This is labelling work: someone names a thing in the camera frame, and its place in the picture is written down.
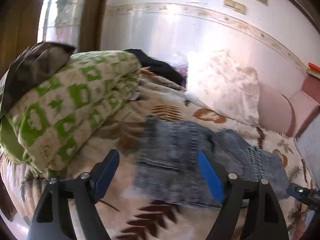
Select blue denim pants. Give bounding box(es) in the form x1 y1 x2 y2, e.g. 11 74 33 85
134 116 289 207

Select light blue pillow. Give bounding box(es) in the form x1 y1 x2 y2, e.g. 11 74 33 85
295 115 320 190

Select leaf pattern bed blanket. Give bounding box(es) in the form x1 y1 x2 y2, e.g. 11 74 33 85
1 63 313 239

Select green white rolled quilt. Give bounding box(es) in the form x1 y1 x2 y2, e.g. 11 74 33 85
1 50 141 177

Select pink bolster cushion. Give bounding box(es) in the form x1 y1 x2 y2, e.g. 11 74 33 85
258 83 296 137

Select pink padded headboard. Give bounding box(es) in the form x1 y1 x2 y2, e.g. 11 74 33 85
289 75 319 137

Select stack of books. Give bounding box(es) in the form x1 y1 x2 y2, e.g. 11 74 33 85
307 62 320 79

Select white patterned pillow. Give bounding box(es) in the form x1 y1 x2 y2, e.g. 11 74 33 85
187 50 260 126

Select dark grey garment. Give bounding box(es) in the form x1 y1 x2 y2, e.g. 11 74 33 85
1 42 75 116

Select black garment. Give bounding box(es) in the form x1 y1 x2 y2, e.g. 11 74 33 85
125 49 185 87

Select stained glass window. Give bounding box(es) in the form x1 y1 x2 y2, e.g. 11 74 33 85
37 0 85 48

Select beige wall switch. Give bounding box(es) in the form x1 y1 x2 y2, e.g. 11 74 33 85
223 0 247 15

